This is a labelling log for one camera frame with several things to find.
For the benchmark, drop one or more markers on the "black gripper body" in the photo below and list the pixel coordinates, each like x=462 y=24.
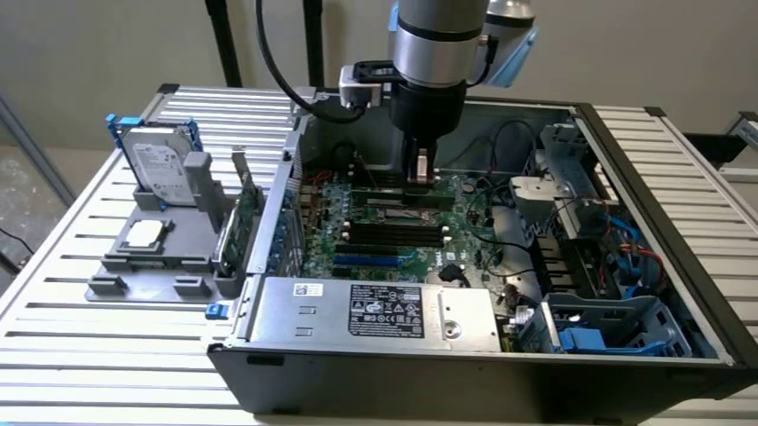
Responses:
x=426 y=108

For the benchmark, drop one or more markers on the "black RAM slot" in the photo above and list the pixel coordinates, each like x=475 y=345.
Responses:
x=397 y=243
x=397 y=225
x=397 y=237
x=397 y=231

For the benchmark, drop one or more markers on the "black expansion slot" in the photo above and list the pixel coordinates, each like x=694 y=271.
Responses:
x=367 y=249

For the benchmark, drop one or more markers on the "blue expansion slot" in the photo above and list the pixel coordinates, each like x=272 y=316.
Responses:
x=365 y=260

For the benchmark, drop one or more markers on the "CPU socket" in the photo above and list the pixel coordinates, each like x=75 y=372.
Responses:
x=399 y=214

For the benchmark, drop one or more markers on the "green motherboard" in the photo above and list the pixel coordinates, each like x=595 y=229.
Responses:
x=467 y=248

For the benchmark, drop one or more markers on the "silver drive cage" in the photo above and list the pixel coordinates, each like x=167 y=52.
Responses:
x=559 y=186

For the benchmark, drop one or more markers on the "black stand pole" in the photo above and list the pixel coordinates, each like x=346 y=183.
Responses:
x=224 y=44
x=315 y=44

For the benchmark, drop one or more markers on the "green graphics card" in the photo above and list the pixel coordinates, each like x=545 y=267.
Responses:
x=243 y=217

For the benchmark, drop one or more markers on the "silver power supply unit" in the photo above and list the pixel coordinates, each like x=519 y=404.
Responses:
x=367 y=313

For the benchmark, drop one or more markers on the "blue disk carrier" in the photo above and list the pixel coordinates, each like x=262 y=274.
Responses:
x=190 y=133

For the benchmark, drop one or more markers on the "silver hard disk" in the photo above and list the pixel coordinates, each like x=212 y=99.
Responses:
x=160 y=166

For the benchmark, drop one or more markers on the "blue case latch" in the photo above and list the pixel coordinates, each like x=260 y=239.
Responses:
x=218 y=310

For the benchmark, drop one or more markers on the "grey disk bay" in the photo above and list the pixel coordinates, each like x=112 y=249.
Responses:
x=615 y=324

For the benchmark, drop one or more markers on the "black open PC case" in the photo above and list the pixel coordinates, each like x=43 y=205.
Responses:
x=414 y=381

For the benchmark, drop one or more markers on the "grey parts rack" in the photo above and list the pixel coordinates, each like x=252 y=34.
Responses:
x=160 y=262

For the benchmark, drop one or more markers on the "silver CPU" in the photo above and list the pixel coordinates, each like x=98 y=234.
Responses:
x=144 y=234

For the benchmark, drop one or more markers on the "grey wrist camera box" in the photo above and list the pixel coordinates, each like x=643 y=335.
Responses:
x=358 y=86

